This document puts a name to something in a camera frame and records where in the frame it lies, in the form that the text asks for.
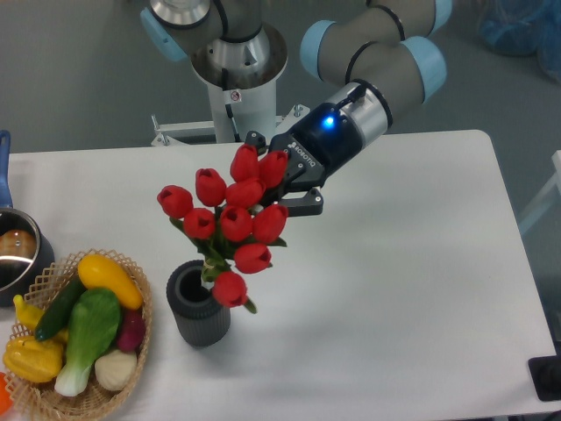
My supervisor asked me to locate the white metal base frame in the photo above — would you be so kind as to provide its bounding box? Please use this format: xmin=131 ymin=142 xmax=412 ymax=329
xmin=150 ymin=103 xmax=310 ymax=146

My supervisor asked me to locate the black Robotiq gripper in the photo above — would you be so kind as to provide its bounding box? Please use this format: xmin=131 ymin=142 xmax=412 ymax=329
xmin=245 ymin=103 xmax=363 ymax=217

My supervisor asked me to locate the dark grey ribbed vase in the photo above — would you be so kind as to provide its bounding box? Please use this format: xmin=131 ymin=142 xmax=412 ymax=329
xmin=167 ymin=260 xmax=231 ymax=347

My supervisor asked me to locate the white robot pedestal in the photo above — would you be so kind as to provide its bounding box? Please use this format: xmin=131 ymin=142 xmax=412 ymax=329
xmin=190 ymin=23 xmax=288 ymax=143

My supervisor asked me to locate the blue handled saucepan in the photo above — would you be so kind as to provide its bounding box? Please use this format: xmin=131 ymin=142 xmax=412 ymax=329
xmin=1 ymin=130 xmax=54 ymax=308

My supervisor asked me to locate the small yellow gourd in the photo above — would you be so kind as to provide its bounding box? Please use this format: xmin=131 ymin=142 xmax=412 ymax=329
xmin=12 ymin=295 xmax=68 ymax=344

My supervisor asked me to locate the woven wicker basket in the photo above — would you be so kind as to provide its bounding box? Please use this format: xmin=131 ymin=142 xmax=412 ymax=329
xmin=4 ymin=249 xmax=153 ymax=420

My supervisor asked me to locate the green cucumber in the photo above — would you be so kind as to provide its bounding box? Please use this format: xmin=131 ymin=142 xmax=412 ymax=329
xmin=34 ymin=275 xmax=86 ymax=341

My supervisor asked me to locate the green bok choy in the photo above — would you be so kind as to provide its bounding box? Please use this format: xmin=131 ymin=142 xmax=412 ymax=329
xmin=54 ymin=288 xmax=121 ymax=397

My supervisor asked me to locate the yellow bell pepper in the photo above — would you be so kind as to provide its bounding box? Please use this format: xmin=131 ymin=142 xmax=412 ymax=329
xmin=3 ymin=336 xmax=64 ymax=383

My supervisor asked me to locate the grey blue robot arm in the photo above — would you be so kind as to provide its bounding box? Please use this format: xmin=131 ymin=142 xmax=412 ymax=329
xmin=140 ymin=1 xmax=452 ymax=216

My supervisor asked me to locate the black device at table edge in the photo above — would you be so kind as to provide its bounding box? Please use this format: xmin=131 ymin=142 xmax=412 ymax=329
xmin=528 ymin=355 xmax=560 ymax=402

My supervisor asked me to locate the white frame at right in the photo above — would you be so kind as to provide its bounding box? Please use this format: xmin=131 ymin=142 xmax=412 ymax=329
xmin=518 ymin=150 xmax=560 ymax=236

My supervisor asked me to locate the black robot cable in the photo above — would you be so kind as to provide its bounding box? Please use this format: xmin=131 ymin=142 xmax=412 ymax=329
xmin=220 ymin=68 xmax=244 ymax=144

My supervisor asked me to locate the white garlic bulb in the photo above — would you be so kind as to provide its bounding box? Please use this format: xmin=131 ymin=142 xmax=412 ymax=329
xmin=95 ymin=349 xmax=137 ymax=391

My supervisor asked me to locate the yellow squash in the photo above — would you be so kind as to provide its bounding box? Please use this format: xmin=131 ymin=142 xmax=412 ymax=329
xmin=77 ymin=254 xmax=144 ymax=310

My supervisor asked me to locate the red tulip bouquet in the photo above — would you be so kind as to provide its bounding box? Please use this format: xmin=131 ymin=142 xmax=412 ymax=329
xmin=157 ymin=144 xmax=288 ymax=314

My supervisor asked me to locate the orange fruit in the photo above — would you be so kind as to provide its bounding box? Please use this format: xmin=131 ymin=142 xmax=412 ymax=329
xmin=0 ymin=372 xmax=12 ymax=415

